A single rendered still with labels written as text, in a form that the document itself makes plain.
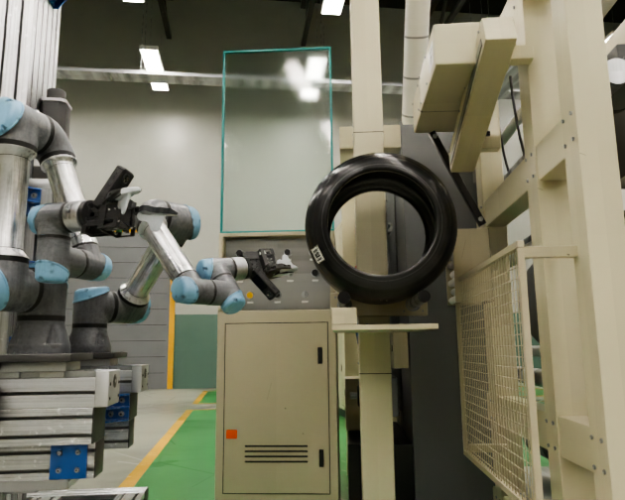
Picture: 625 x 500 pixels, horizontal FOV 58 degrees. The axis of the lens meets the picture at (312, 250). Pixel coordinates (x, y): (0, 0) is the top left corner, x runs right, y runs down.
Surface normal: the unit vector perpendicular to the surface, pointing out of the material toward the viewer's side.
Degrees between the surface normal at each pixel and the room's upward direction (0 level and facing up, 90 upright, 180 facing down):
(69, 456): 90
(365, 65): 90
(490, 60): 162
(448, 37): 90
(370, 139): 90
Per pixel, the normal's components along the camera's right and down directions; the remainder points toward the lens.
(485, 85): -0.01, 0.88
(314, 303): -0.06, -0.17
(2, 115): -0.36, -0.28
